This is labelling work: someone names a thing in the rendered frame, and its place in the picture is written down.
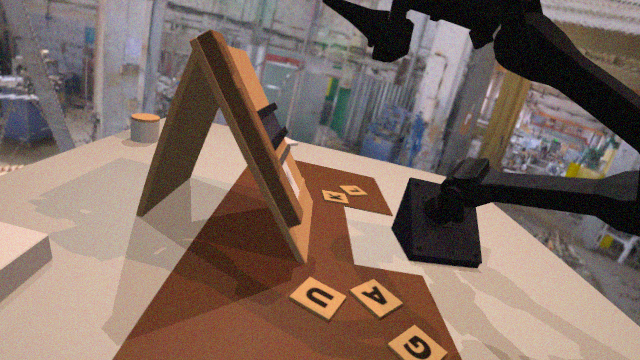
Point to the wooden a-frame board stand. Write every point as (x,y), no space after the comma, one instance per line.
(219,76)

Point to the pale pink flat card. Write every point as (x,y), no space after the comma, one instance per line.
(290,142)

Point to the white paper ticket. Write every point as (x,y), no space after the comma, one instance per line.
(290,178)

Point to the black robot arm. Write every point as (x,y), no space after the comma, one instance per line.
(530,45)

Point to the grey cylindrical canister with orange lid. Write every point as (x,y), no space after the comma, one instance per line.
(145,128)

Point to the tan letter tile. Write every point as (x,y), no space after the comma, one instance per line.
(317,298)
(335,197)
(413,344)
(376,298)
(353,191)

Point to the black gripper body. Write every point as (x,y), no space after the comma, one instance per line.
(396,42)

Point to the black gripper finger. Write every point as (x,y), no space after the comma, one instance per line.
(371,23)

